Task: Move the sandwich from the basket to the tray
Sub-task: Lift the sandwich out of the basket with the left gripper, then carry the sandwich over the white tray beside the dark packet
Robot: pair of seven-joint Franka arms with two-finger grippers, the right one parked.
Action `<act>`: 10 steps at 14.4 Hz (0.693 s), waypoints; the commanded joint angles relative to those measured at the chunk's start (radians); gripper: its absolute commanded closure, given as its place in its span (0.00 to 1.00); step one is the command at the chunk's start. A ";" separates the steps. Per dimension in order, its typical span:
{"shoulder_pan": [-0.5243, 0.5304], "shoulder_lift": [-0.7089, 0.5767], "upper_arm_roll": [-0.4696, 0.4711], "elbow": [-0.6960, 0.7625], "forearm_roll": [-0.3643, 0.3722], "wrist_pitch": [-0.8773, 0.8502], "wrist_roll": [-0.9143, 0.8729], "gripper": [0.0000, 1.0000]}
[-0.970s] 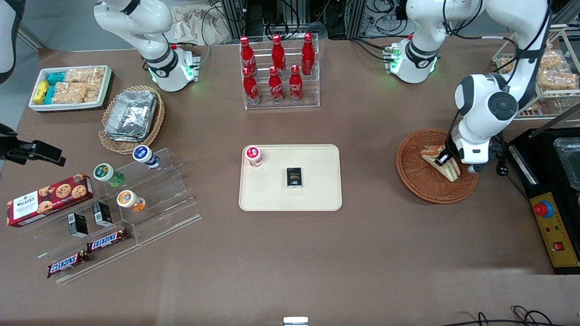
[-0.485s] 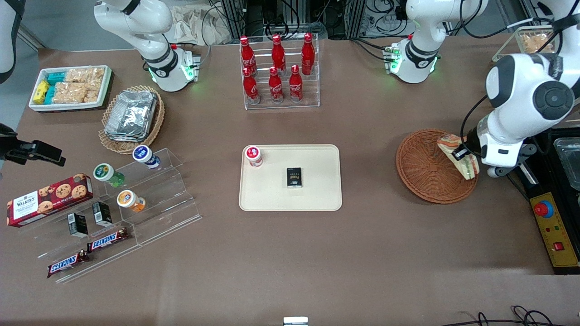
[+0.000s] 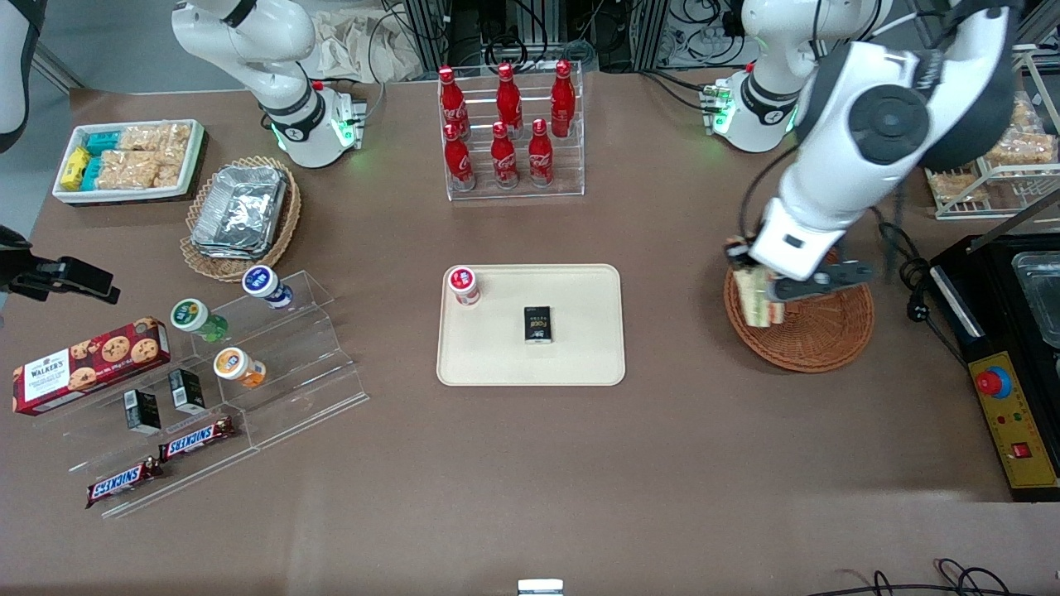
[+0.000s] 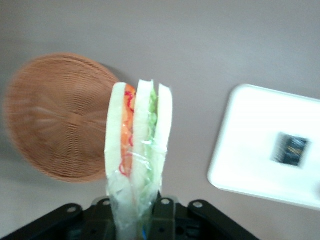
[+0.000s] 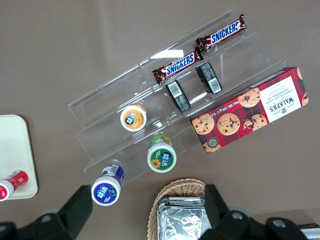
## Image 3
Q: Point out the red cola bottle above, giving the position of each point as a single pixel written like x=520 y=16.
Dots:
x=452 y=101
x=508 y=99
x=540 y=159
x=503 y=161
x=459 y=161
x=563 y=101

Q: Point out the teal snack packet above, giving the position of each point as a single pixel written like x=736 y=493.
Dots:
x=103 y=142
x=92 y=172

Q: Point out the green-lid small bottle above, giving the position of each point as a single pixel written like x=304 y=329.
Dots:
x=192 y=316

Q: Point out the red Walkers cookie box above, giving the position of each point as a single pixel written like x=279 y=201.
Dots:
x=91 y=364

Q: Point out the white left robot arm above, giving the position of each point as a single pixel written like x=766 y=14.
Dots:
x=828 y=124

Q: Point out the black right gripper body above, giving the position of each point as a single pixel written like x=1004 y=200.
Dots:
x=25 y=271

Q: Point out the yellow snack packet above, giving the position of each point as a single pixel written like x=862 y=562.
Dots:
x=74 y=168

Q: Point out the clear bag of snacks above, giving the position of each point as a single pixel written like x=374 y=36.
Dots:
x=1025 y=114
x=956 y=186
x=1023 y=149

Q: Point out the white rectangular snack tray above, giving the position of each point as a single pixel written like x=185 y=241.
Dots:
x=192 y=161

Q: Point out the stack of foil trays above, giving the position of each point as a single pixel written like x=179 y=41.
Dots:
x=240 y=211

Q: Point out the yellow emergency stop box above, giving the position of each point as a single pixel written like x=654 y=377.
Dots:
x=1014 y=422

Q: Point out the clear bag rice crackers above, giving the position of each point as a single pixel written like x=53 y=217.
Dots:
x=170 y=170
x=128 y=170
x=157 y=136

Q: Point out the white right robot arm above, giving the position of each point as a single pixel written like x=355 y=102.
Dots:
x=273 y=50

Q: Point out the clear acrylic stepped stand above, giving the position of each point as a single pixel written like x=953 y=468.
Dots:
x=315 y=364

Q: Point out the crumpled beige cloth bag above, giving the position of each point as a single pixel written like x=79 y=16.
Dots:
x=356 y=45

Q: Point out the clear plastic container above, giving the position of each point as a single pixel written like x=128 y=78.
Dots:
x=1043 y=298

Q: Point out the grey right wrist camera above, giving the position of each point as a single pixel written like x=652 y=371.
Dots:
x=12 y=237

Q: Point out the blue-lid small bottle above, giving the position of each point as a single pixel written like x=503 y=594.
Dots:
x=263 y=284

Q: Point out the Snickers chocolate bar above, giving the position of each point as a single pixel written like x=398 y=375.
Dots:
x=197 y=439
x=122 y=483

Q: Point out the small silver metal bracket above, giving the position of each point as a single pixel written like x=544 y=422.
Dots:
x=540 y=588

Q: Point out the round brown wicker basket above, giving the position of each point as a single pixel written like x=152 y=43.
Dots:
x=820 y=335

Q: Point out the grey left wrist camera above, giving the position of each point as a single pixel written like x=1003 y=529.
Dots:
x=828 y=278

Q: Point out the triangular sandwich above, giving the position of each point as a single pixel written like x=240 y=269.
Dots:
x=758 y=298

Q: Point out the orange-lid small bottle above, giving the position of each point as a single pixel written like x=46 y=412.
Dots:
x=236 y=366

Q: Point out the grey aluminium bar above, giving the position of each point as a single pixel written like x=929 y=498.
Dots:
x=56 y=66

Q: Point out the small black box gold print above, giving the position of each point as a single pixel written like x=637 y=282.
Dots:
x=538 y=325

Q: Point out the clear acrylic bottle rack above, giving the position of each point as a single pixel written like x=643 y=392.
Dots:
x=571 y=165

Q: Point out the red-lid small white bottle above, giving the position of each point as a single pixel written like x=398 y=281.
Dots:
x=464 y=285

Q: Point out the oval light wicker basket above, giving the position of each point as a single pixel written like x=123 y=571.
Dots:
x=286 y=223

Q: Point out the black appliance frame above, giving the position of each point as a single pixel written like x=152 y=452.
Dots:
x=990 y=306

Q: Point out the beige plastic tray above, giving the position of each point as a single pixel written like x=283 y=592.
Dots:
x=580 y=356

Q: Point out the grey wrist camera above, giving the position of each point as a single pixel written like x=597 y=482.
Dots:
x=12 y=237
x=828 y=278

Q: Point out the small black carton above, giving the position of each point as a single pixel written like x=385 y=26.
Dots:
x=142 y=412
x=187 y=391

